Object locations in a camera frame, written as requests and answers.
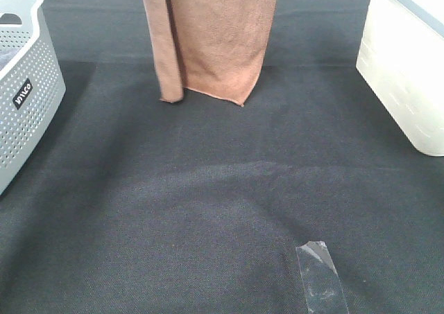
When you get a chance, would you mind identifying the dark towel in basket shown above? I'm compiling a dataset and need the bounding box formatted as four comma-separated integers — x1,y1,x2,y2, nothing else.
0,48,18,70

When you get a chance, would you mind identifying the black table cloth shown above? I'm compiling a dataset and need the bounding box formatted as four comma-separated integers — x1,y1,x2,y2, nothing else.
1,0,443,313

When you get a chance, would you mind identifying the grey perforated laundry basket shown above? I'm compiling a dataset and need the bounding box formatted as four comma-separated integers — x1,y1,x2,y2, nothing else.
1,0,66,190

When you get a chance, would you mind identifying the brown microfibre towel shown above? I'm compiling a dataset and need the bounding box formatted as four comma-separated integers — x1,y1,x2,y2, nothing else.
143,0,277,105

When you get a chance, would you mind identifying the clear adhesive tape strip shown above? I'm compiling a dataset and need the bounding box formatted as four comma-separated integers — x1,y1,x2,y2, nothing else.
296,241,349,314

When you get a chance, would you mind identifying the white plastic storage bin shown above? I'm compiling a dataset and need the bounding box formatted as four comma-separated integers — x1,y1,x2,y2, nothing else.
356,0,443,157

